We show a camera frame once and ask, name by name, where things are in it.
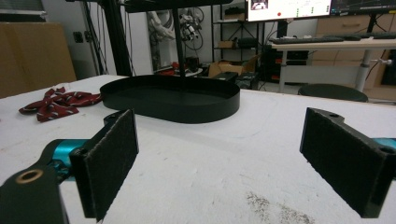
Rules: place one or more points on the black oval tray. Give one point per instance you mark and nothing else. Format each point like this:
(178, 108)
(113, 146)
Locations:
(174, 98)

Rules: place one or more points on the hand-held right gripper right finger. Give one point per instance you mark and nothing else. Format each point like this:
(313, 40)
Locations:
(345, 168)

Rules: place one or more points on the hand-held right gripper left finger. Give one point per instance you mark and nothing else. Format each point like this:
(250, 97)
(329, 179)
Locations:
(107, 168)

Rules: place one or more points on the black metal shelf rack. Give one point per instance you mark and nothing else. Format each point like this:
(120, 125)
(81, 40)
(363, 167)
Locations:
(239, 34)

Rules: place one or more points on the red striped bow tie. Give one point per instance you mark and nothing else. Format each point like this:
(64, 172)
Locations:
(57, 104)

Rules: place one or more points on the brown cardboard box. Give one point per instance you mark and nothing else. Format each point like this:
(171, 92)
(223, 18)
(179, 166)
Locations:
(229, 67)

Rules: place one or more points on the light wooden desk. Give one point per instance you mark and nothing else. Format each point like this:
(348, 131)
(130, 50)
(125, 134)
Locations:
(330, 62)

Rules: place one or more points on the black metal stand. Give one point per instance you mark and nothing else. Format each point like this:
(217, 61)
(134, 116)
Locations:
(118, 37)

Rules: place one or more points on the dark computer monitor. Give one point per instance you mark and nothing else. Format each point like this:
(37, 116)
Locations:
(362, 6)

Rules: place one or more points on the brown wooden board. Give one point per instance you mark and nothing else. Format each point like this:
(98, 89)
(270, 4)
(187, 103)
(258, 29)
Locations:
(32, 57)

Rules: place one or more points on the black round stool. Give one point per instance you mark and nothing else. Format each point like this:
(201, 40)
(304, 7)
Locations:
(332, 92)

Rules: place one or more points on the black keyboard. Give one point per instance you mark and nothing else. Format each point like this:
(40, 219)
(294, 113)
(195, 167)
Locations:
(306, 39)

